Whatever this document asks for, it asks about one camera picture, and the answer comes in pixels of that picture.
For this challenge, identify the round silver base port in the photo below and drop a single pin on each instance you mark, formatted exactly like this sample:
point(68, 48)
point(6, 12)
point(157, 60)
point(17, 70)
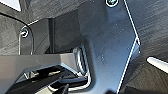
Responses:
point(25, 32)

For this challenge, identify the white rounded object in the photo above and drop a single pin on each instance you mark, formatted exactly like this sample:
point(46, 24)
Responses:
point(158, 64)

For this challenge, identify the white flat panel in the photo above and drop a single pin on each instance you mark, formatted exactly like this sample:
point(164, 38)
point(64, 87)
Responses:
point(10, 4)

